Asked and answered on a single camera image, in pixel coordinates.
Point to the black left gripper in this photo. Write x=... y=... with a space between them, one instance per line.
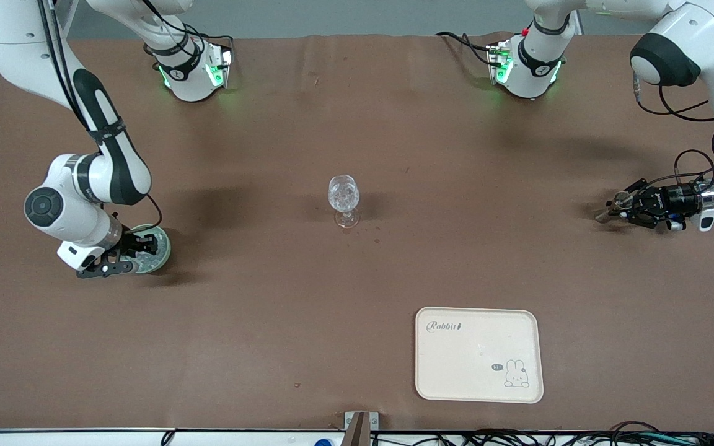
x=679 y=199

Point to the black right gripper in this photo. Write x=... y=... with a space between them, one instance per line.
x=129 y=243

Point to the steel cocktail jigger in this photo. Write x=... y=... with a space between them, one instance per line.
x=602 y=217

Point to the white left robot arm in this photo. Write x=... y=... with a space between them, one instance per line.
x=691 y=37

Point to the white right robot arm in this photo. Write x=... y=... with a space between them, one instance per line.
x=72 y=214

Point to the clear ice cubes heap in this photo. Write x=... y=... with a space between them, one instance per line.
x=146 y=266

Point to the clear wine glass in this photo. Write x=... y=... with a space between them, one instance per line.
x=343 y=193

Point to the green ceramic bowl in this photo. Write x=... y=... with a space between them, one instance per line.
x=166 y=248

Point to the brown table cover sheet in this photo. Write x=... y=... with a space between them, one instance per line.
x=270 y=322

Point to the cream rabbit print tray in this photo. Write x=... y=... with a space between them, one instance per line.
x=468 y=353

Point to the aluminium camera mast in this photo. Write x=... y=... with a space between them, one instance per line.
x=357 y=430

